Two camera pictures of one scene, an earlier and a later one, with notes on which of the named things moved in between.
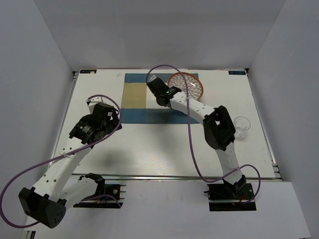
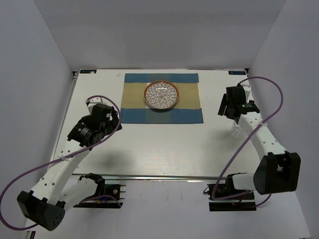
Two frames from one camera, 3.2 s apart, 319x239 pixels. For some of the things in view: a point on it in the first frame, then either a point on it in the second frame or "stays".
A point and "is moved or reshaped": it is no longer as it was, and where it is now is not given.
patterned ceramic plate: [195, 87] is moved or reshaped
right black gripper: [168, 87] -> [223, 106]
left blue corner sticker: [88, 71] stays
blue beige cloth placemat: [140, 104] stays
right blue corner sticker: [237, 72] stays
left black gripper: [112, 122] stays
